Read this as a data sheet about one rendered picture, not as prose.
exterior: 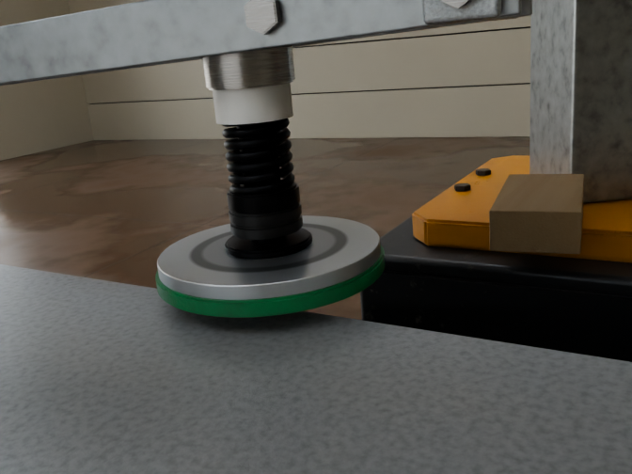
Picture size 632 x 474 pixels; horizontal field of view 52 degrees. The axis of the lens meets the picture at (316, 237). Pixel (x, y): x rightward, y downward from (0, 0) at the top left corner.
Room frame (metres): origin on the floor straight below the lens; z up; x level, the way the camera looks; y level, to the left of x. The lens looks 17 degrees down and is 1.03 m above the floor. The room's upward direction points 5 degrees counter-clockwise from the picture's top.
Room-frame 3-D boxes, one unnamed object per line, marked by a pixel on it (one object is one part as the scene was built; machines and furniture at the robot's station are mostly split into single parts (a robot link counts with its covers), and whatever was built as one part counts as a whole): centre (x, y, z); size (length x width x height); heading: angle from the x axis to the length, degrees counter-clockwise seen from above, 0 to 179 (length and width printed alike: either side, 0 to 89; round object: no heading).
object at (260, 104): (0.60, 0.05, 0.99); 0.07 x 0.07 x 0.04
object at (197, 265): (0.60, 0.05, 0.85); 0.21 x 0.21 x 0.01
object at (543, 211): (0.80, -0.29, 0.81); 0.20 x 0.10 x 0.05; 156
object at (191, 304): (0.60, 0.05, 0.84); 0.22 x 0.22 x 0.04
